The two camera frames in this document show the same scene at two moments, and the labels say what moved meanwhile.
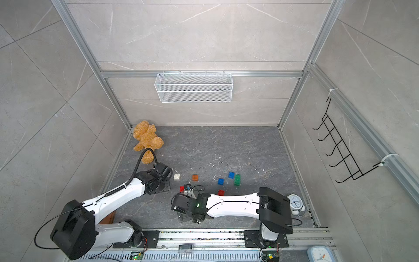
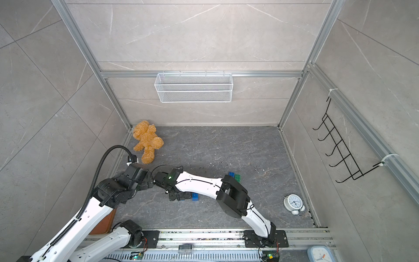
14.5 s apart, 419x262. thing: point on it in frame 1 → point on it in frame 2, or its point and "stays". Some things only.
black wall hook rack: x=355 y=172 stays
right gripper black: x=181 y=217 → x=173 y=197
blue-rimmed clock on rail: x=319 y=254 stays
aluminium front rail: x=212 y=245 stays
